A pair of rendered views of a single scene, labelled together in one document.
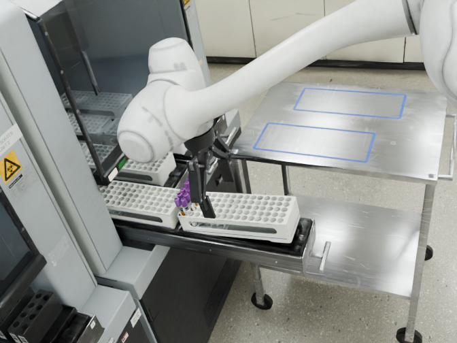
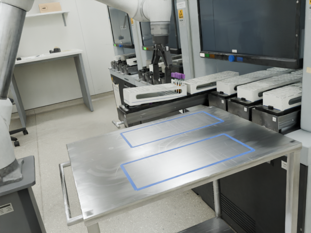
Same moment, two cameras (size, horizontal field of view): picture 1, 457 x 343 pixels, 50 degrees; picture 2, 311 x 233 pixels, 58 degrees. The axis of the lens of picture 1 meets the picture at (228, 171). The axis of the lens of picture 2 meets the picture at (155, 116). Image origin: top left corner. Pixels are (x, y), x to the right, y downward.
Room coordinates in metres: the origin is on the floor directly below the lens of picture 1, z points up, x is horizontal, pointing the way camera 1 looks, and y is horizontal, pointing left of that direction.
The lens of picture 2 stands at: (1.77, -1.00, 1.19)
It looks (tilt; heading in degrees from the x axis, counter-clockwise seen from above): 19 degrees down; 132
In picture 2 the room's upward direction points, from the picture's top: 8 degrees counter-clockwise
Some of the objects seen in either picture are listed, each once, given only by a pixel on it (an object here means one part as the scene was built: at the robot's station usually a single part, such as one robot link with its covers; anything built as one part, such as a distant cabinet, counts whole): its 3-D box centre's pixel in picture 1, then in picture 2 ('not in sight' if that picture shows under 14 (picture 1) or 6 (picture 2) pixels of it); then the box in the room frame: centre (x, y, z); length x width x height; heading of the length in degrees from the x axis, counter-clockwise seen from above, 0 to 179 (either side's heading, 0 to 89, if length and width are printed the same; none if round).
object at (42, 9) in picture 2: not in sight; (50, 8); (-2.12, 1.44, 1.52); 0.29 x 0.22 x 0.12; 61
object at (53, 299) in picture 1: (41, 320); (176, 70); (0.70, 0.47, 0.85); 0.12 x 0.02 x 0.06; 153
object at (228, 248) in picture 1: (194, 226); (182, 100); (0.97, 0.12, 0.78); 0.73 x 0.14 x 0.09; 63
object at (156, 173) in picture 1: (126, 165); (247, 82); (1.24, 0.31, 0.83); 0.30 x 0.10 x 0.06; 63
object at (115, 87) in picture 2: not in sight; (116, 96); (-0.54, 1.01, 0.43); 0.27 x 0.02 x 0.36; 153
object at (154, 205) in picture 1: (132, 203); (210, 82); (1.06, 0.28, 0.83); 0.30 x 0.10 x 0.06; 63
